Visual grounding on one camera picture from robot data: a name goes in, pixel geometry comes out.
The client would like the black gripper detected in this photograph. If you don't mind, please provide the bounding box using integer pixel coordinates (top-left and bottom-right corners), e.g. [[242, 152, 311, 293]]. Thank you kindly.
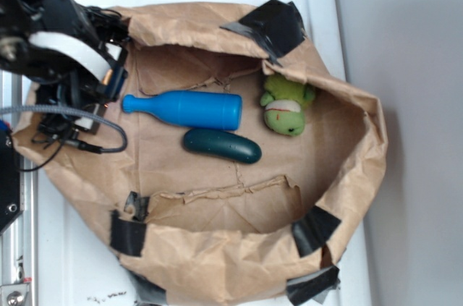
[[28, 5, 129, 135]]

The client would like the blue plastic bottle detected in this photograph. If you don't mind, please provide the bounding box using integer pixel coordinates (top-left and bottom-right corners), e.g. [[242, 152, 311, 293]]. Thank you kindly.
[[122, 90, 242, 131]]

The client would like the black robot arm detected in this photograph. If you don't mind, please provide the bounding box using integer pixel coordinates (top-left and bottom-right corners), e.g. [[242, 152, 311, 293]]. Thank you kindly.
[[1, 0, 129, 116]]

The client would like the black mounting plate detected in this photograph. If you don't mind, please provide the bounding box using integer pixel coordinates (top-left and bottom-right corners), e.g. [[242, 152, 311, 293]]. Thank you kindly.
[[0, 120, 24, 234]]

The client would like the dark green toy cucumber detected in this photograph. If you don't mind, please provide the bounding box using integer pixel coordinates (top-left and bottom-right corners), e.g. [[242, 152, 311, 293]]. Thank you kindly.
[[183, 128, 262, 164]]

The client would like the brown paper bag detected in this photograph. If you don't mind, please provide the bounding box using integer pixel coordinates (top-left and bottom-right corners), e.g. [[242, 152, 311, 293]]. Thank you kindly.
[[14, 2, 388, 305]]

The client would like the green plush toy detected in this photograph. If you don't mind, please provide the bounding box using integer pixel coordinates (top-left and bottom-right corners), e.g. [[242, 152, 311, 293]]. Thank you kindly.
[[260, 74, 316, 137]]

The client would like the aluminium frame rail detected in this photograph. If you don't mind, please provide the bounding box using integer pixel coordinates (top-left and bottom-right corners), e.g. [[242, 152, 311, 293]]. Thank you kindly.
[[1, 70, 39, 305]]

